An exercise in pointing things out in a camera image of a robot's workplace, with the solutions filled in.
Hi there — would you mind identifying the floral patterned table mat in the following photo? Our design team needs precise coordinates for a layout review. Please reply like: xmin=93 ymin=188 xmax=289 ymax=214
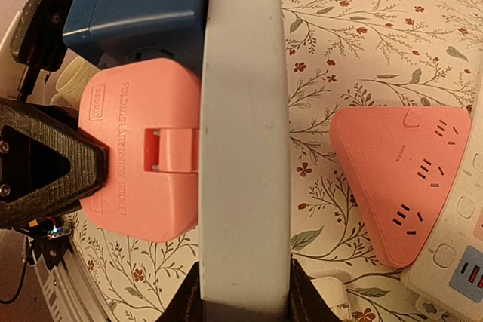
xmin=67 ymin=0 xmax=483 ymax=322

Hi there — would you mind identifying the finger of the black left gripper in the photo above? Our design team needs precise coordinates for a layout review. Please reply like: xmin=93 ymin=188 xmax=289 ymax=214
xmin=1 ymin=98 xmax=108 ymax=228

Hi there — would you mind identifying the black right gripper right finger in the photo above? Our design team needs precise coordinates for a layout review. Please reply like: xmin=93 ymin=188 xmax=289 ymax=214
xmin=288 ymin=258 xmax=340 ymax=322

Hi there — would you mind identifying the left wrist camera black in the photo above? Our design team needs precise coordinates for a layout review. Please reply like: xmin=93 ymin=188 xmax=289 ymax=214
xmin=10 ymin=0 xmax=73 ymax=102

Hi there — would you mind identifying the pink triangular socket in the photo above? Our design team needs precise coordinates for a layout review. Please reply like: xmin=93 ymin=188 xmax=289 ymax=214
xmin=329 ymin=106 xmax=471 ymax=268

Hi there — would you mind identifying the cream pink cup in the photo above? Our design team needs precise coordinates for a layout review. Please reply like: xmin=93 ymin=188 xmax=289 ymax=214
xmin=50 ymin=56 xmax=100 ymax=109

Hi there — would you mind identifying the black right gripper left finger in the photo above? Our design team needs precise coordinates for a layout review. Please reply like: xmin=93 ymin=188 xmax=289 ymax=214
xmin=156 ymin=262 xmax=204 ymax=322

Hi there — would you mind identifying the grey-blue power strip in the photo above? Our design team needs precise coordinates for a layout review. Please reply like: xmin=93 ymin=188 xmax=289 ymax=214
xmin=198 ymin=0 xmax=291 ymax=321

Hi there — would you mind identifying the white power strip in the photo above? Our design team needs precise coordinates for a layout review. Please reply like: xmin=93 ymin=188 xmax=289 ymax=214
xmin=401 ymin=90 xmax=482 ymax=321

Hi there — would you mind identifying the small pink adapter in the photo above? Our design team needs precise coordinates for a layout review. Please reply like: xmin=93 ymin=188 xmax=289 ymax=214
xmin=79 ymin=58 xmax=201 ymax=242

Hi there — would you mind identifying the front aluminium rail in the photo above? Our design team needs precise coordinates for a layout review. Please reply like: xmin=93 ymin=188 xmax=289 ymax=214
xmin=33 ymin=248 xmax=116 ymax=322

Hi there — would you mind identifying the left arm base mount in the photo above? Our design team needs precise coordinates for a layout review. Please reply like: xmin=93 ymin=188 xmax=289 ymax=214
xmin=27 ymin=216 xmax=74 ymax=270

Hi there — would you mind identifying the white cube socket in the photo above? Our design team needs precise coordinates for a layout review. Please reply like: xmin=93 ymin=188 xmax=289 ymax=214
xmin=312 ymin=276 xmax=353 ymax=321

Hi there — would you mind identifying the dark blue cube socket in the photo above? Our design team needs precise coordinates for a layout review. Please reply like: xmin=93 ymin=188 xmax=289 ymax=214
xmin=63 ymin=0 xmax=208 ymax=75

